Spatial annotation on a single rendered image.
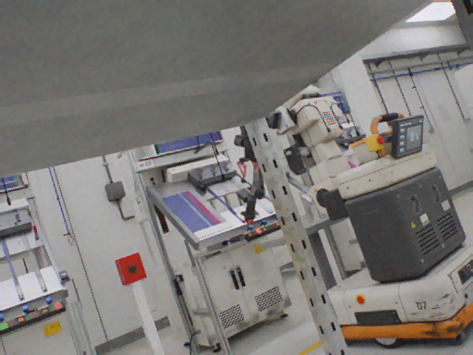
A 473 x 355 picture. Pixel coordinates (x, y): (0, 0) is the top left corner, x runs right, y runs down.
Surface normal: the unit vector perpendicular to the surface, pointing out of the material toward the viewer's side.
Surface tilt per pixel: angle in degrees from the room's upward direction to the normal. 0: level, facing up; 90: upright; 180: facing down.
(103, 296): 90
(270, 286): 90
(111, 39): 180
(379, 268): 90
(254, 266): 90
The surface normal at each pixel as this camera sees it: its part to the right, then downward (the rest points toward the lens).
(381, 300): -0.74, 0.19
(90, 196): 0.46, -0.25
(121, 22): 0.33, 0.94
